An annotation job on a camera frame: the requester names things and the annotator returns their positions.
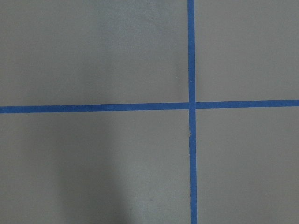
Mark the crossing blue tape strip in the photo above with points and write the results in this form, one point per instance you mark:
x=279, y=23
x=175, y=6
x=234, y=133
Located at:
x=192, y=111

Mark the long blue tape strip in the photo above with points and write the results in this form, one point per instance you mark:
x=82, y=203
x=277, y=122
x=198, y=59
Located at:
x=147, y=106

